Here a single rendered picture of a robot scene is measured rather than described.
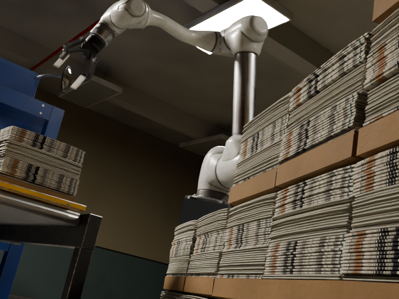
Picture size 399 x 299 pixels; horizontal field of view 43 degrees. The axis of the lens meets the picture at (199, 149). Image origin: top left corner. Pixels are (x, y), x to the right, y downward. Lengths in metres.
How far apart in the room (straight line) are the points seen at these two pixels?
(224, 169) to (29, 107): 1.49
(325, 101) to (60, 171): 1.17
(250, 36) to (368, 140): 1.51
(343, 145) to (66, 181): 1.25
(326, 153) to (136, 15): 1.28
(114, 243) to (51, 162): 9.94
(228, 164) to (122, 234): 9.84
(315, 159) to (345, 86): 0.13
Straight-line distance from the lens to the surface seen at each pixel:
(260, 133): 1.23
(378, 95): 0.80
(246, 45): 2.24
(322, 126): 0.92
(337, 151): 0.84
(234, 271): 1.18
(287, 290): 0.89
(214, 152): 2.27
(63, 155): 1.90
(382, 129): 0.75
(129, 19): 2.02
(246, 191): 1.20
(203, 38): 2.35
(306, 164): 0.93
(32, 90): 3.37
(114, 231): 11.76
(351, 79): 0.89
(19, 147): 1.84
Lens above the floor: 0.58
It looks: 17 degrees up
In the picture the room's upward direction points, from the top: 12 degrees clockwise
